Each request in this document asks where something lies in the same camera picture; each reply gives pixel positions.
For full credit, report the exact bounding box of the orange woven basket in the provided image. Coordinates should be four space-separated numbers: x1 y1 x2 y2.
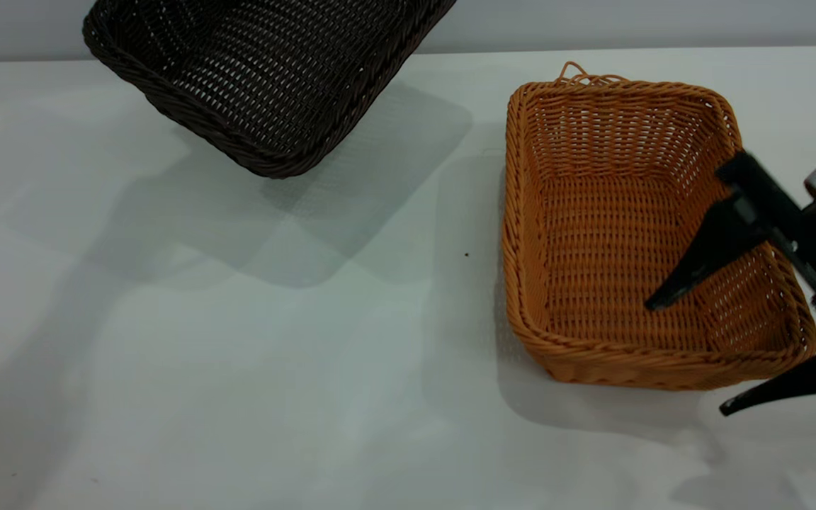
501 61 816 392

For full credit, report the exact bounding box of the black woven basket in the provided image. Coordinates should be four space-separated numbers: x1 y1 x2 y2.
82 0 457 179

